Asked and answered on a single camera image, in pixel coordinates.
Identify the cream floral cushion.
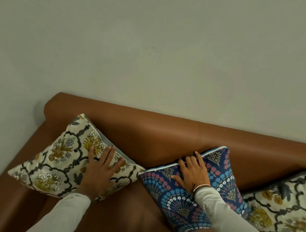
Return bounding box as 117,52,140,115
238,158,306,232
5,106,152,208

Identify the blue patterned cushion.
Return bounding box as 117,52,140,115
132,137,260,232

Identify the person's right hand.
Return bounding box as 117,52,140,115
169,149,215,196

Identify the person's left hand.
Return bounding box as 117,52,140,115
75,143,127,205

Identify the thin wrist bangle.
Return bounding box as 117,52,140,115
193,182,212,195

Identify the person's right forearm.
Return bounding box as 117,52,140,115
190,185,306,232

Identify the person's left forearm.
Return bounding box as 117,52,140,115
23,187,92,232

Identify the brown leather sofa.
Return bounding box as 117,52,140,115
0,85,306,232

